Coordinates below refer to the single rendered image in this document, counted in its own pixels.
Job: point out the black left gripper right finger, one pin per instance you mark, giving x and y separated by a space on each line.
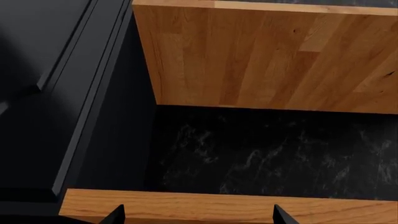
282 216

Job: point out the black cabinet with moulding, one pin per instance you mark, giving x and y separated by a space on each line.
62 105

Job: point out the wooden counter panel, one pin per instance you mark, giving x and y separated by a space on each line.
267 58

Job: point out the wooden counter edge strip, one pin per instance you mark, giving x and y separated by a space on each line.
217 207

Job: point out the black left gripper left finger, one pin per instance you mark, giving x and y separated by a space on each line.
115 215

